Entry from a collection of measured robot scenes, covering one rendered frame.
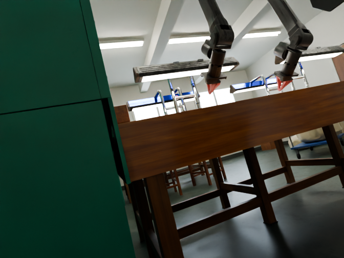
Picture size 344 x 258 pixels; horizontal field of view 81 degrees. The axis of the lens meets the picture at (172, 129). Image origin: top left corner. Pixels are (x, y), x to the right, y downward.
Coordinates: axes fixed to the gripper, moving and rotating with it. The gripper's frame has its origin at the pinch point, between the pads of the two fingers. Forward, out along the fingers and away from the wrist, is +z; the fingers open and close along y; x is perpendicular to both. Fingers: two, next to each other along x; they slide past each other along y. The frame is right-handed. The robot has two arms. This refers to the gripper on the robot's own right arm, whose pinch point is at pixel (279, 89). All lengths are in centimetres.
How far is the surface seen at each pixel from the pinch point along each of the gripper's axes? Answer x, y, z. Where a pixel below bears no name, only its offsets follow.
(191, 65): -29.3, 37.5, -6.0
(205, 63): -29.3, 29.1, -5.9
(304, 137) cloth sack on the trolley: -84, -229, 176
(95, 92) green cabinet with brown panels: 8, 89, -19
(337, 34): -244, -447, 63
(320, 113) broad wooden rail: 23.4, -0.4, 0.1
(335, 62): -215, -441, 116
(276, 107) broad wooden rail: 18.1, 21.8, -4.6
